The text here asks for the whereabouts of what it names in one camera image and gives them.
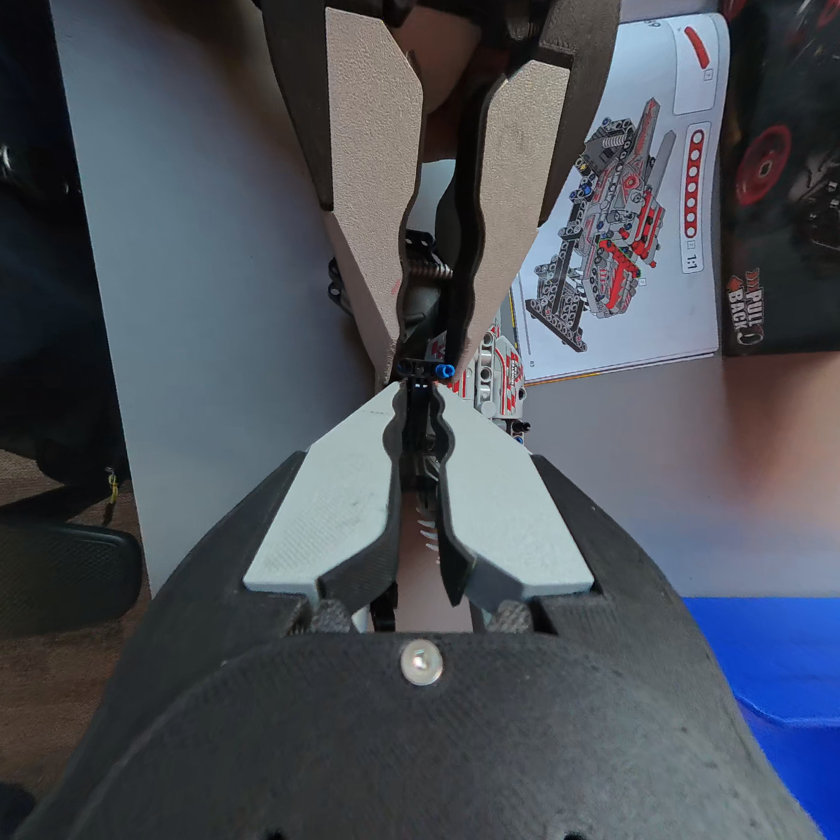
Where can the lego instruction booklet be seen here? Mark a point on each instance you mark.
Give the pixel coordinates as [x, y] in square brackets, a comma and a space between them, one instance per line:
[656, 315]

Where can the grey red lego truck model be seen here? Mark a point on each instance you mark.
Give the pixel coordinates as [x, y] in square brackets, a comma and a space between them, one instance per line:
[489, 374]

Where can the black lego beam blue pins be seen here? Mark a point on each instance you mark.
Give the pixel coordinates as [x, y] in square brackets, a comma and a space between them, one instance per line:
[418, 407]

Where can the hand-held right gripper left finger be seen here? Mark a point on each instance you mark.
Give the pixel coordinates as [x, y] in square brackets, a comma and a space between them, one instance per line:
[328, 512]

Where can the black printed lego box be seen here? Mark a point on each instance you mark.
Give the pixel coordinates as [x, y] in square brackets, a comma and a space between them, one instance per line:
[787, 197]

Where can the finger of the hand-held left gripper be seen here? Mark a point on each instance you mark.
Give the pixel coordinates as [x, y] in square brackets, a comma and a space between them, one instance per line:
[518, 164]
[367, 131]

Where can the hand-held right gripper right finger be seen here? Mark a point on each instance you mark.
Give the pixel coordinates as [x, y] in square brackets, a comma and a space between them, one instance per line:
[512, 518]

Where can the blue plastic bin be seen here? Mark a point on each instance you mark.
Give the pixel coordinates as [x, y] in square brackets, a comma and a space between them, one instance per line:
[787, 656]

